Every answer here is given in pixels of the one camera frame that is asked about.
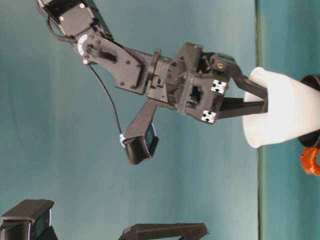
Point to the blue-green table cloth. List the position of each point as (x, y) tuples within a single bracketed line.
[(282, 37)]

